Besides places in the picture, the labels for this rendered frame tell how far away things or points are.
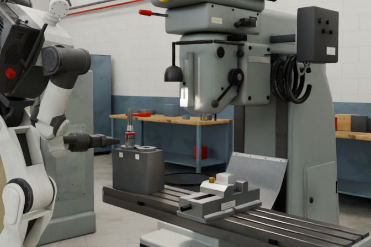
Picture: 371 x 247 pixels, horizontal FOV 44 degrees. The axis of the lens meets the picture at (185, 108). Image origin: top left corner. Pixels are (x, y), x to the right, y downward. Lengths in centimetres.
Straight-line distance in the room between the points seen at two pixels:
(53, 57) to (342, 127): 445
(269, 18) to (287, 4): 467
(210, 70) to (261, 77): 29
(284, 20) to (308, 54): 35
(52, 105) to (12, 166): 32
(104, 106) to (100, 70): 71
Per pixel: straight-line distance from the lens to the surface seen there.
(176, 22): 181
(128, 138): 214
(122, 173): 214
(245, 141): 221
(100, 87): 916
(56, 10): 177
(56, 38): 174
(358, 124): 554
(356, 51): 613
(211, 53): 175
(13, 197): 185
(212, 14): 172
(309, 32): 182
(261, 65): 194
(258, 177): 212
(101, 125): 920
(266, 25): 200
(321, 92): 223
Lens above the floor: 143
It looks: 3 degrees down
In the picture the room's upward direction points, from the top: straight up
